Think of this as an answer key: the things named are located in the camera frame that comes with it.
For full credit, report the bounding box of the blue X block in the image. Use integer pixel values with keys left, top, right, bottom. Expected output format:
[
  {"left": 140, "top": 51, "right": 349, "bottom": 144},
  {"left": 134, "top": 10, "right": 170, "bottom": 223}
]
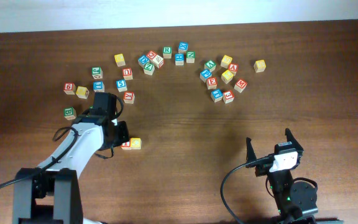
[{"left": 178, "top": 42, "right": 188, "bottom": 54}]

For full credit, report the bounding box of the red 3 block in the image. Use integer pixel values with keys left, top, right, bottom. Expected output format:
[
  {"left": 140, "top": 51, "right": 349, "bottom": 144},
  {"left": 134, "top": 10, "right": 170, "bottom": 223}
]
[{"left": 223, "top": 90, "right": 234, "bottom": 103}]

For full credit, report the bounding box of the red 6 I block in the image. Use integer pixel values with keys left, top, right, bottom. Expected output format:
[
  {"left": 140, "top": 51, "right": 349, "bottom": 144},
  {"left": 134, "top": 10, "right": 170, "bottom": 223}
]
[{"left": 63, "top": 83, "right": 76, "bottom": 95}]

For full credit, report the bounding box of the blue P block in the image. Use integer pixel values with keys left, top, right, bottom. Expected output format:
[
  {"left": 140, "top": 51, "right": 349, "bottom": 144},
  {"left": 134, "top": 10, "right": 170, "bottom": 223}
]
[{"left": 200, "top": 69, "right": 212, "bottom": 83}]

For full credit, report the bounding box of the green J block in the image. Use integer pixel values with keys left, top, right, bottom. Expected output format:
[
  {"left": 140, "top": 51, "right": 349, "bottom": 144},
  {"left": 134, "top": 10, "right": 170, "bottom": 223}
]
[{"left": 91, "top": 67, "right": 103, "bottom": 80}]

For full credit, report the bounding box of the blue T umbrella block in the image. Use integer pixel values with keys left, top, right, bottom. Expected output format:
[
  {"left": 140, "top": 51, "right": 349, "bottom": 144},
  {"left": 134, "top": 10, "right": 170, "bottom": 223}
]
[{"left": 211, "top": 89, "right": 223, "bottom": 103}]

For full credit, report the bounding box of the blue 5 block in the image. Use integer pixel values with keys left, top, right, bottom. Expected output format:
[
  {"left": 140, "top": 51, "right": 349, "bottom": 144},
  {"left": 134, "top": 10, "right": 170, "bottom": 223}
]
[{"left": 116, "top": 80, "right": 127, "bottom": 92}]

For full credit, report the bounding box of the blue D block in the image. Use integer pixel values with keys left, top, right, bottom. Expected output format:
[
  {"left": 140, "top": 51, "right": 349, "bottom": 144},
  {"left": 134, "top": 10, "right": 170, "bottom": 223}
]
[{"left": 138, "top": 55, "right": 149, "bottom": 68}]

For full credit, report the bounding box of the green B block left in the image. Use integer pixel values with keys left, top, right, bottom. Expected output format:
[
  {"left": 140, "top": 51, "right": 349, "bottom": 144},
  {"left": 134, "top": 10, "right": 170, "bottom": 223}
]
[{"left": 63, "top": 107, "right": 76, "bottom": 120}]

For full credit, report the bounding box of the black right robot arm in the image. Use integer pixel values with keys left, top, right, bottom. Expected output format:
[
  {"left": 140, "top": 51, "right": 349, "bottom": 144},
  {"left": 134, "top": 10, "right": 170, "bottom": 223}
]
[{"left": 246, "top": 128, "right": 343, "bottom": 223}]

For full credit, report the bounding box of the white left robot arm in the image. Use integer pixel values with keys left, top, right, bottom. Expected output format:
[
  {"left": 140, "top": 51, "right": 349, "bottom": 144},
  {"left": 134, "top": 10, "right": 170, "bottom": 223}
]
[{"left": 12, "top": 106, "right": 129, "bottom": 223}]

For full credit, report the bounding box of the red K block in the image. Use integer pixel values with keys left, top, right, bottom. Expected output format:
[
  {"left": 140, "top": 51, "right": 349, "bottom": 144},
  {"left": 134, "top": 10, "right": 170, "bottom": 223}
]
[{"left": 123, "top": 91, "right": 135, "bottom": 104}]

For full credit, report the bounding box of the green Z block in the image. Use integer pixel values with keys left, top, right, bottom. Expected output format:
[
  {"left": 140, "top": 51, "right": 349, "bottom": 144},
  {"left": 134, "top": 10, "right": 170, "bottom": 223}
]
[{"left": 144, "top": 63, "right": 155, "bottom": 75}]

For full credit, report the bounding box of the red A block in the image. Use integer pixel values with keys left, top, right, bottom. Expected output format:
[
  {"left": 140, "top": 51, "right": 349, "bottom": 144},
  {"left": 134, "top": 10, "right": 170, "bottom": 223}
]
[{"left": 227, "top": 63, "right": 239, "bottom": 76}]

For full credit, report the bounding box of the red U block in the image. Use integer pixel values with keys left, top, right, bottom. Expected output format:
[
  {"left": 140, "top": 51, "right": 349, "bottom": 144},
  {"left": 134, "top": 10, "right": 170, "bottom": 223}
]
[{"left": 122, "top": 68, "right": 133, "bottom": 80}]

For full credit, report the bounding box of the blue I block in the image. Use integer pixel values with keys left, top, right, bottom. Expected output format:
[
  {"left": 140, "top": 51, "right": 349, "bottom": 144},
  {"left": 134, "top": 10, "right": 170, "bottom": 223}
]
[{"left": 93, "top": 81, "right": 105, "bottom": 92}]

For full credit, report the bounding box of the green V block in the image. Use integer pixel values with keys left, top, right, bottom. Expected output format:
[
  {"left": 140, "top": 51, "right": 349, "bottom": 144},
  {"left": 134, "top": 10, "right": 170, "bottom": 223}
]
[{"left": 204, "top": 60, "right": 216, "bottom": 72}]

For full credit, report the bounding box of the red M block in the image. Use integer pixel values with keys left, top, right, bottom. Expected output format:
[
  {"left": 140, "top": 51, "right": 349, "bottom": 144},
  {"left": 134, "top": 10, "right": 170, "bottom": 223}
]
[{"left": 234, "top": 79, "right": 247, "bottom": 93}]

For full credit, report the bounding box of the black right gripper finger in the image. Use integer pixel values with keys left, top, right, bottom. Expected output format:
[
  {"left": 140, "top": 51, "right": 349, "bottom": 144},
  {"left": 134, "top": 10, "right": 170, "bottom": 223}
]
[
  {"left": 285, "top": 128, "right": 303, "bottom": 152},
  {"left": 246, "top": 138, "right": 257, "bottom": 164}
]

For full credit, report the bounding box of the green R block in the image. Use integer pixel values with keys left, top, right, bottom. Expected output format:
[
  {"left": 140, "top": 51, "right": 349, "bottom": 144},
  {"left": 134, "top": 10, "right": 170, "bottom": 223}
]
[{"left": 163, "top": 46, "right": 172, "bottom": 58}]

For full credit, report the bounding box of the yellow block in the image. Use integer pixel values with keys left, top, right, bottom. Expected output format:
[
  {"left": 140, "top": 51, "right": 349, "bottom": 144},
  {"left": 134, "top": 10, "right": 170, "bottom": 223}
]
[
  {"left": 221, "top": 70, "right": 234, "bottom": 84},
  {"left": 254, "top": 60, "right": 266, "bottom": 73},
  {"left": 75, "top": 86, "right": 90, "bottom": 99},
  {"left": 114, "top": 54, "right": 126, "bottom": 67},
  {"left": 220, "top": 55, "right": 232, "bottom": 68},
  {"left": 131, "top": 138, "right": 142, "bottom": 150}
]

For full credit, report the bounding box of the red E block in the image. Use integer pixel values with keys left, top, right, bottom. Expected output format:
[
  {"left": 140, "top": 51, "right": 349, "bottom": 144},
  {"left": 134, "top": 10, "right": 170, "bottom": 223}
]
[{"left": 206, "top": 77, "right": 217, "bottom": 90}]

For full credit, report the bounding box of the blue H block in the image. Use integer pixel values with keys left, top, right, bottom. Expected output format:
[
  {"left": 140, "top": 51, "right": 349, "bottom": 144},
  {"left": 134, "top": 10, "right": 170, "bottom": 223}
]
[{"left": 175, "top": 54, "right": 185, "bottom": 66}]

